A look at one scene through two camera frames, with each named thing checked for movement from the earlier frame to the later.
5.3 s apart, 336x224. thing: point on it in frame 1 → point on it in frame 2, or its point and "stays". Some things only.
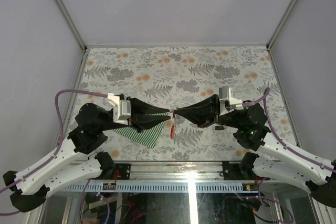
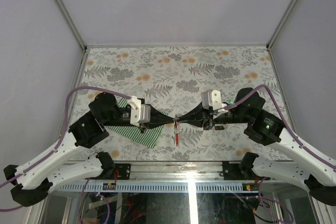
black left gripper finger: (144, 121) → (153, 125)
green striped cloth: (148, 137) stays
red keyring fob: (172, 132) → (177, 139)
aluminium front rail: (176, 171) stays
